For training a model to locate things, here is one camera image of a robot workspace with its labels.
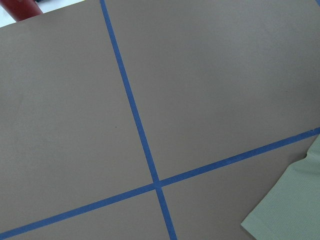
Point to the olive green long-sleeve shirt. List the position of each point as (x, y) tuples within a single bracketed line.
[(291, 209)]

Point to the red cylinder tube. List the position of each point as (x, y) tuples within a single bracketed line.
[(21, 10)]

